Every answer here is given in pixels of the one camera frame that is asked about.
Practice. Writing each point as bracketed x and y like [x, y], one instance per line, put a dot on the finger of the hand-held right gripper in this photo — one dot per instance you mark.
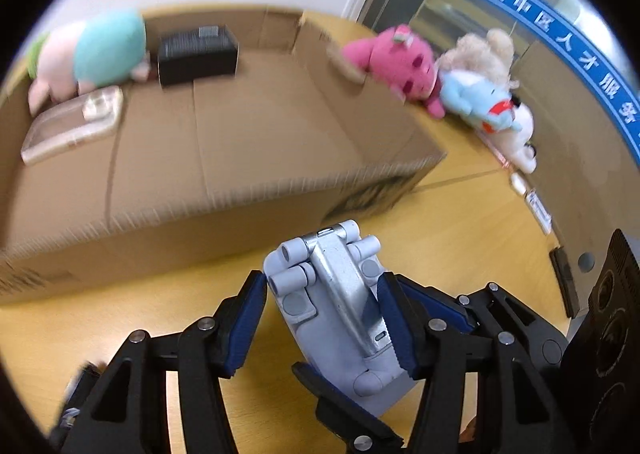
[345, 409]
[445, 309]

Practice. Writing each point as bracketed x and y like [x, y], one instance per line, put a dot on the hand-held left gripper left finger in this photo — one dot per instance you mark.
[245, 329]

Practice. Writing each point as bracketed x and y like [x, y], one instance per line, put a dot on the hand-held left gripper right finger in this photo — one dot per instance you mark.
[395, 329]

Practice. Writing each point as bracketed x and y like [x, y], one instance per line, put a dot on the grey folding phone stand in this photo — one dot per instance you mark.
[330, 294]

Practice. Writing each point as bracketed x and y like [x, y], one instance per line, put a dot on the brown cardboard box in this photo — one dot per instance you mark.
[225, 143]

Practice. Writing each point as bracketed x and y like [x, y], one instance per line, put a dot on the wooden desktop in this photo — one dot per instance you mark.
[475, 244]

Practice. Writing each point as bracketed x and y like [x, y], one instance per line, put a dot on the dark flat device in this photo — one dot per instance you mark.
[564, 284]

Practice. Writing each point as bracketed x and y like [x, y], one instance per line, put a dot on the white flat device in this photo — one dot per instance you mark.
[540, 211]

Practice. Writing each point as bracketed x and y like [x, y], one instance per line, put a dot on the white earbud case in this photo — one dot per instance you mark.
[518, 183]

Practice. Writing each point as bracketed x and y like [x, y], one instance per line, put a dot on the pink transparent pen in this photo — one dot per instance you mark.
[500, 158]

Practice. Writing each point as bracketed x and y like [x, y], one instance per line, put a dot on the white plush toy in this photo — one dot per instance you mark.
[520, 138]

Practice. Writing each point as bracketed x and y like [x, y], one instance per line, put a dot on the blue plush toy red collar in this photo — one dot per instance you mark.
[475, 98]

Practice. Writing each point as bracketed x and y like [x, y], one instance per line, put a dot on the glass partition with blue stripe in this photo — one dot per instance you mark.
[550, 83]

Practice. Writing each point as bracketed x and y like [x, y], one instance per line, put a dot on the pink bear plush toy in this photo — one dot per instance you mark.
[400, 63]

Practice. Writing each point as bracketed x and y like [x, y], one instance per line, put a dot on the cream rabbit plush toy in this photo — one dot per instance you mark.
[480, 53]

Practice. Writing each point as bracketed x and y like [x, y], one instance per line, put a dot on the clear plastic case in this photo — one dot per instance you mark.
[65, 126]

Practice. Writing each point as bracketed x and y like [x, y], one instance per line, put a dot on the black box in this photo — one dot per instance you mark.
[197, 58]

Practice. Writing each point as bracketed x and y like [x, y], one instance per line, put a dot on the mint and pink plush toy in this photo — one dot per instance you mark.
[100, 48]

